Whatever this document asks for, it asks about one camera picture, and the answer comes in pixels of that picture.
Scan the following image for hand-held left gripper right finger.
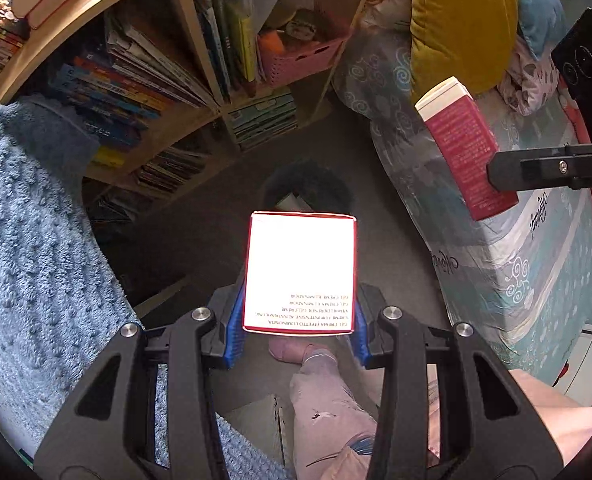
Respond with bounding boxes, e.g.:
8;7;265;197
353;282;564;480

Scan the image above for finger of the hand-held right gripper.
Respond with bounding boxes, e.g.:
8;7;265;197
486;141;592;193

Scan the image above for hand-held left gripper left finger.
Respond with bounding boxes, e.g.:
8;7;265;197
35;285;247;480

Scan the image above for dark red box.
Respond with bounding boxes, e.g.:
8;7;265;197
415;76;518;222

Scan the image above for white box with red edges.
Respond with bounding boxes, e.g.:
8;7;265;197
242;211;358;335

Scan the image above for black trash bin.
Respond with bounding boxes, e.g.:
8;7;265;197
258;160;357;221

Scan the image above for pink slipper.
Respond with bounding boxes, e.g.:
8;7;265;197
267;337;337;366

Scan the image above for floral white cloth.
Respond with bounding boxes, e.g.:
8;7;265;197
501;52;562;116

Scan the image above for blue pillow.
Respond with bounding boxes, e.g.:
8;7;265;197
496;0;567;58

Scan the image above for person's leg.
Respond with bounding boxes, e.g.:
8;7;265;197
288;345;477;480
506;367;592;467

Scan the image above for brown cardboard sheet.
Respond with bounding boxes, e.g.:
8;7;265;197
223;394;291;466

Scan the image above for patterned bed sheet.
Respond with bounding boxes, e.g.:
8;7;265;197
333;0;592;386

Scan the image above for yellow pillow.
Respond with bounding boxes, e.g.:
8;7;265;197
410;0;519;106

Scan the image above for stack of magazines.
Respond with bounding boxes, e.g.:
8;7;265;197
133;147;212;196

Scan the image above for white cabinet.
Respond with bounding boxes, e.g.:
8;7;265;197
551;325;592;411

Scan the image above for stack of blue books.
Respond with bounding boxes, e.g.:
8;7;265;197
226;91;299;151

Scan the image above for blue fleece blanket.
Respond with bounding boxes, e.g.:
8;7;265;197
0;100;297;480

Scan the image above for pink plastic basket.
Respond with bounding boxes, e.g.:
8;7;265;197
257;30;352;88

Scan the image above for round patterned tin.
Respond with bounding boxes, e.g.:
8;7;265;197
283;10;327;41

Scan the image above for pile of slanted books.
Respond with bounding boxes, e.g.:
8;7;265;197
48;10;217;171

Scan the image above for upright books with green spines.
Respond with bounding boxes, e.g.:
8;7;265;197
193;0;267;98

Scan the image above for wooden bookshelf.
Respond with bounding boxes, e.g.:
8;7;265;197
0;0;392;201

